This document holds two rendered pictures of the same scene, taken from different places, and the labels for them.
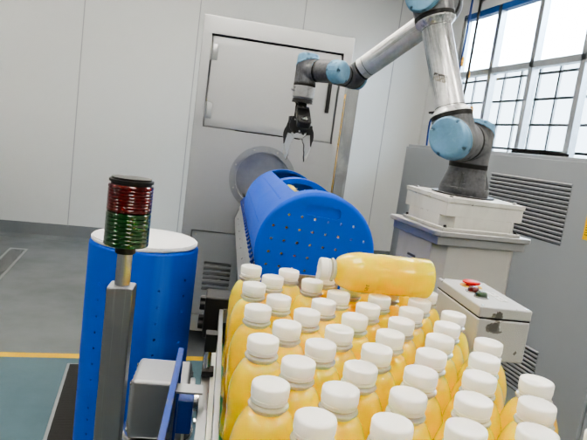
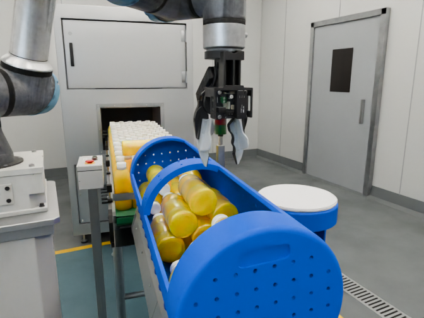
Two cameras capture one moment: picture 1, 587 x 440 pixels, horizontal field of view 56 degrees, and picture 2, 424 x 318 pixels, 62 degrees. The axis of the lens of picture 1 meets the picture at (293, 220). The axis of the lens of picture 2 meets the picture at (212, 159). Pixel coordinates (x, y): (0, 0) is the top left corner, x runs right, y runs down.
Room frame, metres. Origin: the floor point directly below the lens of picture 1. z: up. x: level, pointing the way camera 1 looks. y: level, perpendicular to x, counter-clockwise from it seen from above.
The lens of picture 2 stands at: (2.59, -0.10, 1.44)
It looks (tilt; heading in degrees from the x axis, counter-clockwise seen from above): 13 degrees down; 171
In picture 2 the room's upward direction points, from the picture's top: straight up
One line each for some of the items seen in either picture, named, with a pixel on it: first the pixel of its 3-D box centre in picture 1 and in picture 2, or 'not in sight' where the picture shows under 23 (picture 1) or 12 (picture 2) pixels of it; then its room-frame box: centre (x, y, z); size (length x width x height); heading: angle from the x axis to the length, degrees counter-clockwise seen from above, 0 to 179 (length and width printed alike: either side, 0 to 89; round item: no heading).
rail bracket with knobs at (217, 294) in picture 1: (222, 316); not in sight; (1.15, 0.12, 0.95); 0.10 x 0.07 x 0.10; 98
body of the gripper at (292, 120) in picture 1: (300, 116); (225, 86); (1.96, 0.03, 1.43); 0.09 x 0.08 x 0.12; 8
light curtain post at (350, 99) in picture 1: (329, 246); not in sight; (2.75, -0.20, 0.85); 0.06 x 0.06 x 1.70; 8
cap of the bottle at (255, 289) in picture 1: (253, 288); not in sight; (0.90, 0.05, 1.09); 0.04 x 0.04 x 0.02
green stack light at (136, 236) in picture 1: (127, 228); (220, 129); (0.80, 0.24, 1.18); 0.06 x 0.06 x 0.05
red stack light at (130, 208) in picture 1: (130, 197); (220, 120); (0.80, 0.24, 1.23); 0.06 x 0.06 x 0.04
